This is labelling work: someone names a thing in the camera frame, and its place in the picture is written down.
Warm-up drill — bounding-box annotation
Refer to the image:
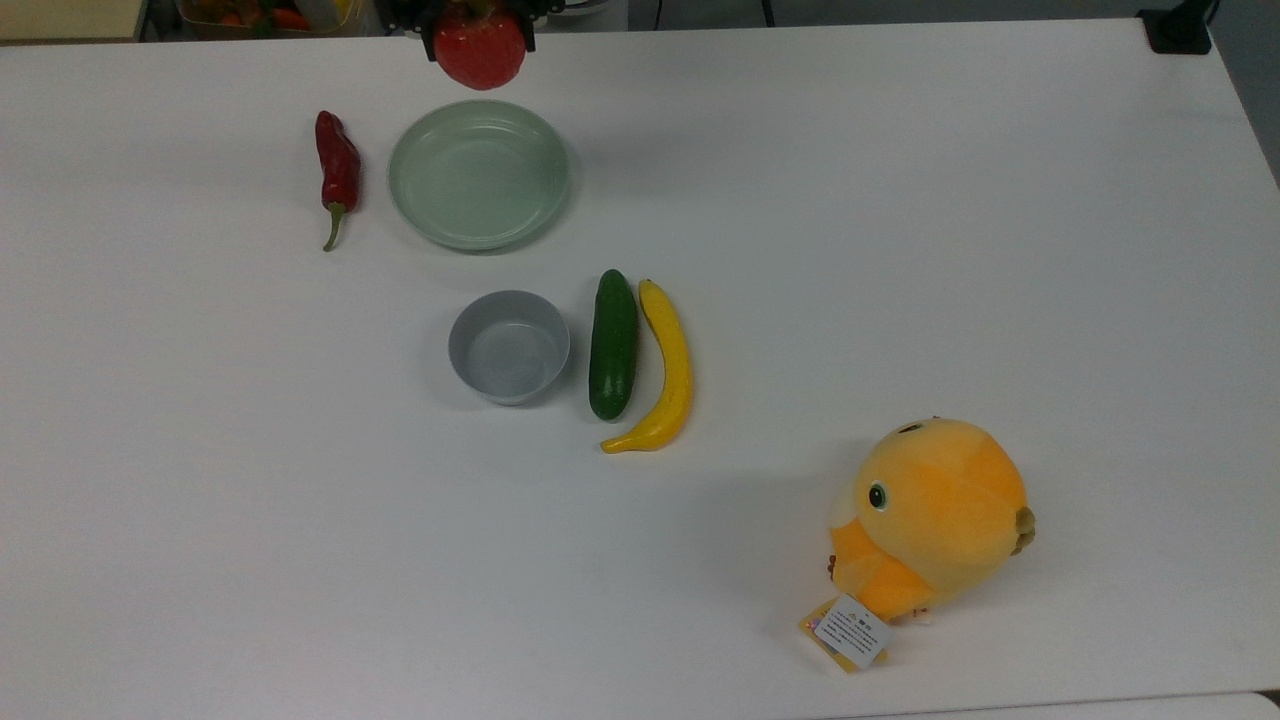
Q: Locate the green toy cucumber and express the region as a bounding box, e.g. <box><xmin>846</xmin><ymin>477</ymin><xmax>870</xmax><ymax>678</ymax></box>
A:
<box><xmin>588</xmin><ymin>269</ymin><xmax>640</xmax><ymax>422</ymax></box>

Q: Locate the black clamp stand base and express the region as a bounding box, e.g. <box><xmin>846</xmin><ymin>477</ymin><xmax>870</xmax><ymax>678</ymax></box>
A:
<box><xmin>1138</xmin><ymin>0</ymin><xmax>1216</xmax><ymax>56</ymax></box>

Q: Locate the beige board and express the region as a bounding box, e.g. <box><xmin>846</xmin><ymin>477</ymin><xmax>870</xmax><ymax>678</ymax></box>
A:
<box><xmin>0</xmin><ymin>0</ymin><xmax>149</xmax><ymax>43</ymax></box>

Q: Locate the white paper hang tag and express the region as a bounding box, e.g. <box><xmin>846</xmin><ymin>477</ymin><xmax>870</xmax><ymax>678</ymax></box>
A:
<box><xmin>798</xmin><ymin>593</ymin><xmax>894</xmax><ymax>673</ymax></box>

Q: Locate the yellow toy banana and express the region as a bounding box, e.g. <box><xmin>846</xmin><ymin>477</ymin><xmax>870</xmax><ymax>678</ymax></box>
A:
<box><xmin>600</xmin><ymin>279</ymin><xmax>695</xmax><ymax>455</ymax></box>

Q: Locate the red toy apple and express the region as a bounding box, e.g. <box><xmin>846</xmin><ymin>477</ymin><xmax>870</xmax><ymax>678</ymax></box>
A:
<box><xmin>432</xmin><ymin>2</ymin><xmax>528</xmax><ymax>91</ymax></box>

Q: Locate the orange plush dinosaur toy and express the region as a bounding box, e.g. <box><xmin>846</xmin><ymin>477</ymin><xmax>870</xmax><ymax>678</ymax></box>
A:
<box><xmin>826</xmin><ymin>416</ymin><xmax>1037</xmax><ymax>623</ymax></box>

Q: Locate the red chili pepper toy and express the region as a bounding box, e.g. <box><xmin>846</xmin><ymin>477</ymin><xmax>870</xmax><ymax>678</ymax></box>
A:
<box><xmin>315</xmin><ymin>110</ymin><xmax>363</xmax><ymax>253</ymax></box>

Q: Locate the grey round bowl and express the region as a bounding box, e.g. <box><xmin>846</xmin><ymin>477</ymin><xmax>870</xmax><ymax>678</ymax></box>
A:
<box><xmin>447</xmin><ymin>290</ymin><xmax>572</xmax><ymax>407</ymax></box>

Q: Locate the pale green round plate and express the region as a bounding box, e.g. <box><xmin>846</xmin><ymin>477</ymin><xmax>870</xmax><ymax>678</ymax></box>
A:
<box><xmin>388</xmin><ymin>99</ymin><xmax>573</xmax><ymax>252</ymax></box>

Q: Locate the clear box of toy food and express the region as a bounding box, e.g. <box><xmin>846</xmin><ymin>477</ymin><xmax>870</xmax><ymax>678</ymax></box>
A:
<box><xmin>175</xmin><ymin>0</ymin><xmax>386</xmax><ymax>41</ymax></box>

